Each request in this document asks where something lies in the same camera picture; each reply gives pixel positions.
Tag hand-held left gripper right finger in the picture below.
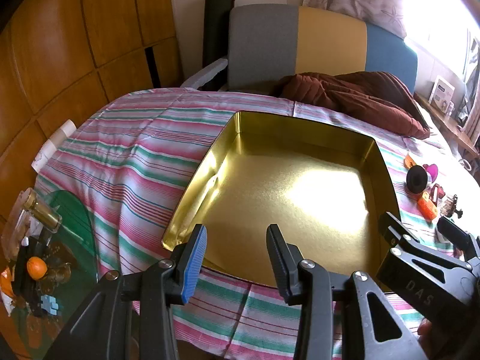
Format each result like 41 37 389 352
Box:
265 224 428 360

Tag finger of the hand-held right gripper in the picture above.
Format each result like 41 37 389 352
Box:
377 212 480 321
438 216 480 261

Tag orange plastic block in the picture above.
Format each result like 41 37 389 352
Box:
418 193 437 220

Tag grey yellow blue headboard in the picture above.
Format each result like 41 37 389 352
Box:
227 4 419 94

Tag pink green striped bedsheet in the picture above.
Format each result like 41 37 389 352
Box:
35 87 480 359

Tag blue toy blocks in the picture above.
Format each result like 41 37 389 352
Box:
39 295 59 316

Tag black plastic ring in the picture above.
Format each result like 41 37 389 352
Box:
407 165 428 195

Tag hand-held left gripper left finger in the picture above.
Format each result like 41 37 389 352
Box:
45 224 208 360

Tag person's right hand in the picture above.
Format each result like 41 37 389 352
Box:
417 317 437 347

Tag black rolled mat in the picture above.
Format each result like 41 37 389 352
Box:
202 0 234 72

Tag wooden shelf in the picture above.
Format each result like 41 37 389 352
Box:
414 92 480 158

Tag white paper roll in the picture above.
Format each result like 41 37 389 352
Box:
32 120 77 173

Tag glass bottle with gold cap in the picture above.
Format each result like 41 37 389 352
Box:
4 187 62 256

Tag gold metal tin tray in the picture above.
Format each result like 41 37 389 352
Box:
161 110 402 289

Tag white foam board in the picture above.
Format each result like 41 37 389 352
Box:
181 58 229 91

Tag white cardboard box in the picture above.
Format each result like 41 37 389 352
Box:
429 76 456 111

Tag brown quilted blanket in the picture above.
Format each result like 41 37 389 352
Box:
279 71 431 140

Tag wooden wardrobe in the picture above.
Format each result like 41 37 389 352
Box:
0 0 181 181

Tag orange fruit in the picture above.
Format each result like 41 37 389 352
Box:
27 257 48 280

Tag bright window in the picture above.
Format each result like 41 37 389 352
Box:
397 0 480 76

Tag green glass side table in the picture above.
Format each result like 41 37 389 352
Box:
0 189 100 360

